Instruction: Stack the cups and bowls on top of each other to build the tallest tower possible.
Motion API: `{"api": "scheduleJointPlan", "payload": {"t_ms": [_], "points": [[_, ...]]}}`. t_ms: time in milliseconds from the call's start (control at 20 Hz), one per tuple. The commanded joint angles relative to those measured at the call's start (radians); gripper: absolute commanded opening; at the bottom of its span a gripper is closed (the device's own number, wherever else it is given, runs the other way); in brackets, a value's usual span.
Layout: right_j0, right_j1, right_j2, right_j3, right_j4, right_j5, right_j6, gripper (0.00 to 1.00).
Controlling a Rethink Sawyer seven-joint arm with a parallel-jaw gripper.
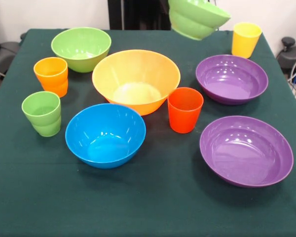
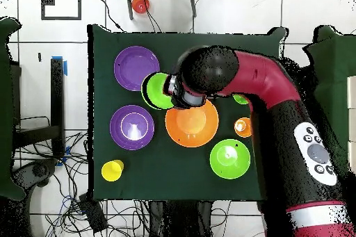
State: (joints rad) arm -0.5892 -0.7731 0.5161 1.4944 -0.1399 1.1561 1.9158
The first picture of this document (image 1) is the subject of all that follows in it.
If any red cup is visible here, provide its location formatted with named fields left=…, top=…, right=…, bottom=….
left=167, top=87, right=204, bottom=134

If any large orange bowl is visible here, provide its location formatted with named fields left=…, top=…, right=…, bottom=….
left=92, top=49, right=181, bottom=116

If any small green bowl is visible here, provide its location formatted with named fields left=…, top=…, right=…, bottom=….
left=168, top=0, right=232, bottom=41

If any blue bowl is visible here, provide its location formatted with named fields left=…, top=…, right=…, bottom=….
left=65, top=103, right=147, bottom=169

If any dark green tablecloth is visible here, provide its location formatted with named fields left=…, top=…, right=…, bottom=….
left=0, top=29, right=296, bottom=237

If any purple bowl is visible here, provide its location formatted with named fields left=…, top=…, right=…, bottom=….
left=199, top=116, right=294, bottom=189
left=195, top=54, right=269, bottom=106

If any orange cup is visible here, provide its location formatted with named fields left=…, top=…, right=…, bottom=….
left=33, top=57, right=69, bottom=98

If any green cup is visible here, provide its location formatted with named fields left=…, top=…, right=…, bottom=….
left=21, top=91, right=62, bottom=137

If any large green bowl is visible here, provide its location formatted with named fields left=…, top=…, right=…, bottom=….
left=51, top=27, right=112, bottom=74

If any yellow cup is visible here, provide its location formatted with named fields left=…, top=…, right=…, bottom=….
left=231, top=22, right=263, bottom=59

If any grey black machine base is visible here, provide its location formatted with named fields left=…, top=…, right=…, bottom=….
left=276, top=37, right=296, bottom=75
left=0, top=17, right=24, bottom=79

